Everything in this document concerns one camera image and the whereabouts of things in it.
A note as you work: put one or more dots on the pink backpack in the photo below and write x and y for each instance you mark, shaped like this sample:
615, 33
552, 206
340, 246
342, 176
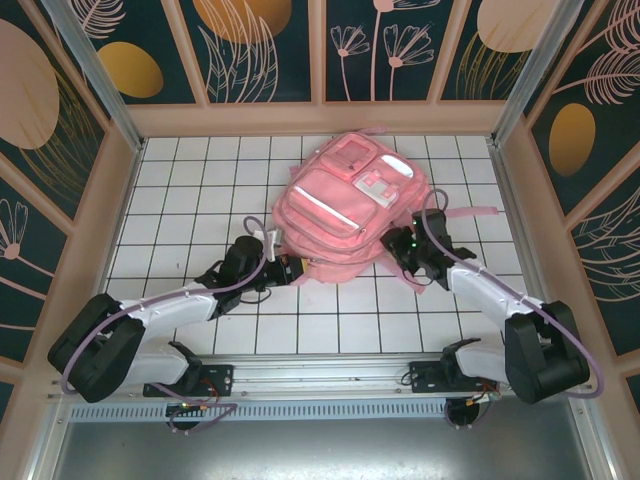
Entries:
340, 210

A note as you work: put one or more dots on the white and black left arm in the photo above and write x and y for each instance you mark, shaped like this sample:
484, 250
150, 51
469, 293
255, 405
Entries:
100, 350

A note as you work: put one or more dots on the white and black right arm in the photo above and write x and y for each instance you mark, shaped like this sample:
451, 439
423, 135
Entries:
545, 355

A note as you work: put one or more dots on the grey metal panel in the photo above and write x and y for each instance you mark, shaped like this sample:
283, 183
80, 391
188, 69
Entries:
320, 455

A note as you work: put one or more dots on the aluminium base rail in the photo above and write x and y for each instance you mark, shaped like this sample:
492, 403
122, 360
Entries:
320, 372

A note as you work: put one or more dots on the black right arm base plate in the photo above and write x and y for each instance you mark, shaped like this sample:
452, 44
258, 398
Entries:
425, 377

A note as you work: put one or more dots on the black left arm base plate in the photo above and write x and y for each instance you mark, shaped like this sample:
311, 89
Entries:
220, 377

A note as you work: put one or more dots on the aluminium corner post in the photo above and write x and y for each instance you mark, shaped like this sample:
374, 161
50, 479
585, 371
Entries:
540, 65
95, 75

